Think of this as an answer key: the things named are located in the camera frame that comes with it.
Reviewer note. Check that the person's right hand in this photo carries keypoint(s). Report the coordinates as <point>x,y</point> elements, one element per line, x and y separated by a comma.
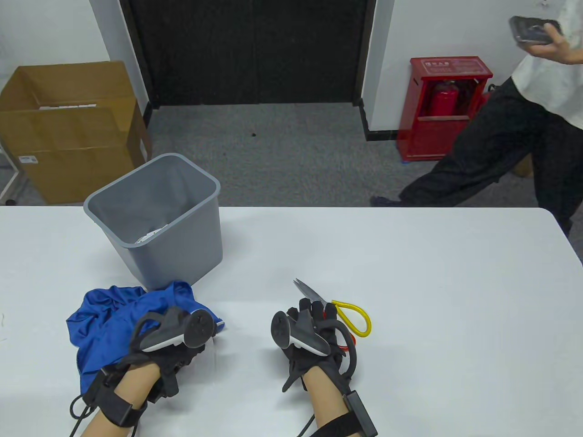
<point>312,314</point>

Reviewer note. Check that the person's left hand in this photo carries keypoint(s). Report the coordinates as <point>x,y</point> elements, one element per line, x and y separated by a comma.
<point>171,362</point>

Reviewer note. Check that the dark grey hand controller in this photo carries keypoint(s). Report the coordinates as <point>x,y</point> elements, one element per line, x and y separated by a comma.
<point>291,334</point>
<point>191,330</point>

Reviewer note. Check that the blue clothing garment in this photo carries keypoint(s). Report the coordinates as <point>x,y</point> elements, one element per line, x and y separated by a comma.
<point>104,318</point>

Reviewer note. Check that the person's left forearm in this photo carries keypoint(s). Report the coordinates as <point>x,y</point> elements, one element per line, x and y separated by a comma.
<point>136,382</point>

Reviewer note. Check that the grey plastic bin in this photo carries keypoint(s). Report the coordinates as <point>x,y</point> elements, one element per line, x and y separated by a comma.
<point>200,241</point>

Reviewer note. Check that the white paper scraps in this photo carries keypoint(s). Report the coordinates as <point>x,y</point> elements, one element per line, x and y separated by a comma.
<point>150,234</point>

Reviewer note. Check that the red fire extinguisher cabinet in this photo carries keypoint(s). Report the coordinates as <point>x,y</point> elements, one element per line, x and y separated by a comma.
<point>428,136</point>

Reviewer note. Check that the large open cardboard box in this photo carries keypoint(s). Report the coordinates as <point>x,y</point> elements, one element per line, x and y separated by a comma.
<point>68,136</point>

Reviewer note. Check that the red fire extinguisher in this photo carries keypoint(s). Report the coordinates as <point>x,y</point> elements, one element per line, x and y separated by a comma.
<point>444,102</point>

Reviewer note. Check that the worn brown cardboard box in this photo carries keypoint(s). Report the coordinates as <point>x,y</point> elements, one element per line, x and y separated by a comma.
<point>524,167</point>

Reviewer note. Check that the black double door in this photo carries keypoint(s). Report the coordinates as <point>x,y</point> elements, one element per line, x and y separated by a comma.
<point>250,50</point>

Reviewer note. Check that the dark smartphone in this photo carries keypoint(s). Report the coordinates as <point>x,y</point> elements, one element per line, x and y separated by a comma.
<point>530,29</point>

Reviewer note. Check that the black left wrist camera band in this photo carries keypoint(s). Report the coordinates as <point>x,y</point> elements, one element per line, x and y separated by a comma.
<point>118,407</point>

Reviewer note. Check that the black wrist camera band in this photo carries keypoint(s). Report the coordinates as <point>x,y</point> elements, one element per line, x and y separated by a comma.
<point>118,407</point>
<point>360,412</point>

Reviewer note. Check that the black right wrist camera band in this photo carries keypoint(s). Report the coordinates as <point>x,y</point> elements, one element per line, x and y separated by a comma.
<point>360,412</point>

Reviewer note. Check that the white metal frame leg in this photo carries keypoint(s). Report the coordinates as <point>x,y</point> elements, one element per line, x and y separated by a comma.
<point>13,180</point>

